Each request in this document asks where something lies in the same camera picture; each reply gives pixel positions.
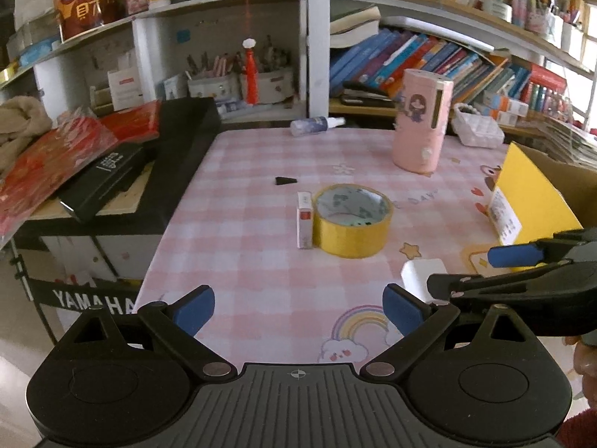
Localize small white quilted bag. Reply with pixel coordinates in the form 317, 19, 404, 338
451, 103, 505, 149

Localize black stapler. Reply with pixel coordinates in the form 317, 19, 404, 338
340, 81, 397, 107

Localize long black box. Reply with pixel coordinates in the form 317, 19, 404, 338
58, 144, 146, 223

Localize small white red box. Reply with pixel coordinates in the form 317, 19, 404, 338
296, 191, 314, 249

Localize pink humidifier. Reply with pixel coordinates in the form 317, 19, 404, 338
391, 68, 454, 174

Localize stack of papers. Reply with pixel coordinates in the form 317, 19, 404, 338
536, 116, 597, 169

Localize row of leaning books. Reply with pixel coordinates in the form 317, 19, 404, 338
329, 28, 532, 103

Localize black electronic keyboard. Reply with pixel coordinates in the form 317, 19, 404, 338
12, 97, 222, 243

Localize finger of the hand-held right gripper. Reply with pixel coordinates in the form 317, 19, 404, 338
487, 227, 597, 271
426, 261, 597, 337

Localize yellow tape roll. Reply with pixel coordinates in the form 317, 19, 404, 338
312, 183, 394, 259

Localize person's right hand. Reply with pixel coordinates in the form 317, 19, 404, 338
564, 331, 597, 402

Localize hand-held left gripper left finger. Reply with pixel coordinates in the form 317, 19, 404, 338
56, 284, 238, 381

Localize white card box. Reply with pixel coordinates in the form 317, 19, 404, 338
107, 68, 141, 110

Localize wealth god paper figure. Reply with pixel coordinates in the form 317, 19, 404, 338
52, 0, 126, 42

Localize person's right forearm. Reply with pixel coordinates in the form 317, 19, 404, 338
557, 406, 597, 448

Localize pink checked tablecloth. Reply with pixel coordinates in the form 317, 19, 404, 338
135, 128, 597, 369

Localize black keyboard stand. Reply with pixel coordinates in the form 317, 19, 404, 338
9, 238, 141, 337

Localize white shelf unit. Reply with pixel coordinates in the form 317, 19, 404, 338
0, 0, 309, 127

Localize thick lying books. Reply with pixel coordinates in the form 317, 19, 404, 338
330, 4, 381, 50

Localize yellow cardboard box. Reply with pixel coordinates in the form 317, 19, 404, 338
487, 141, 597, 248

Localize white cabinet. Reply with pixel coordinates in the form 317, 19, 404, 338
40, 231, 164, 285

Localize beige cloth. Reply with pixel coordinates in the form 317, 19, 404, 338
0, 96, 53, 173

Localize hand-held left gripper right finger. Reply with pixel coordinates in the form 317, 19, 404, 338
360, 284, 544, 381

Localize white cup with pens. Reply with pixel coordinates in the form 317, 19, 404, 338
560, 21, 586, 57

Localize white pen holder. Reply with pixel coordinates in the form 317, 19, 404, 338
240, 68, 294, 103
187, 72, 241, 103

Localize wooden bookshelf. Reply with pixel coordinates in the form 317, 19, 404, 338
305, 0, 597, 136

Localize orange white boxes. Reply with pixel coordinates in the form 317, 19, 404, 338
482, 93, 530, 124

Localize red plastic bag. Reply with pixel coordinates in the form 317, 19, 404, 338
0, 107, 119, 248

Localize red bottle white cap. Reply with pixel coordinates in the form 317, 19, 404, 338
243, 37, 258, 106

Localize small spray bottle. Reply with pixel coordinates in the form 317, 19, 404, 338
290, 116, 347, 137

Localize red book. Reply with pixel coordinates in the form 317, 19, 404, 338
100, 100, 162, 143

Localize white jar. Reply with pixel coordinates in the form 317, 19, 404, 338
482, 0, 513, 22

